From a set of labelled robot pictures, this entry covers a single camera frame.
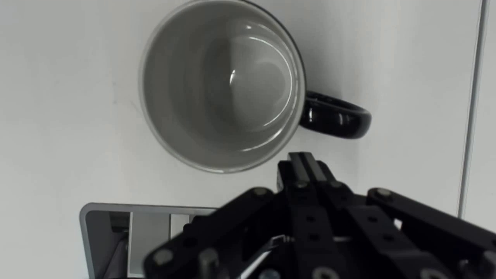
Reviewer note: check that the black mug with white print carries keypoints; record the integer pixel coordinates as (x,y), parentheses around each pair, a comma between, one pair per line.
(180,103)

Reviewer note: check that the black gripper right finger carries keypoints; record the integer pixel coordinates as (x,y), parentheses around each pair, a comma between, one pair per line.
(372,227)

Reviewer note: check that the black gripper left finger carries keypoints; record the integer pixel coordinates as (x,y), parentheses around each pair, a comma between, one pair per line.
(222,226)

